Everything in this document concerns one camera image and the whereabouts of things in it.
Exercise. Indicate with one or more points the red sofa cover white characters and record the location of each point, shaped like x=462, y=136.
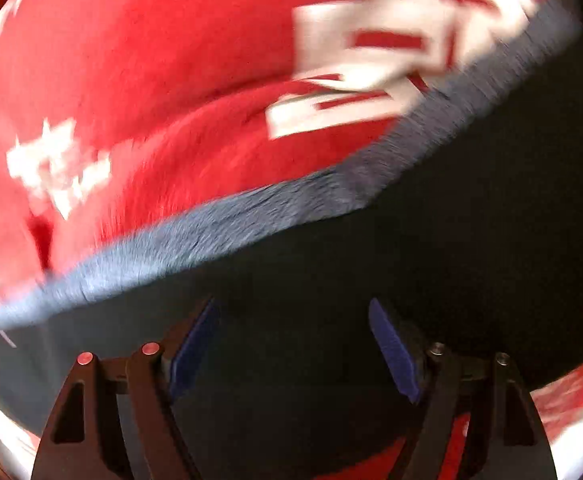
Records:
x=120, y=116

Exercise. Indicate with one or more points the black pants with grey trim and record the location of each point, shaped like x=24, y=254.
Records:
x=465, y=220

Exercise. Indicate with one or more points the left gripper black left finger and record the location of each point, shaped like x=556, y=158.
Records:
x=113, y=418

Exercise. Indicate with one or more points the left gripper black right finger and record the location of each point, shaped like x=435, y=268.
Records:
x=471, y=418

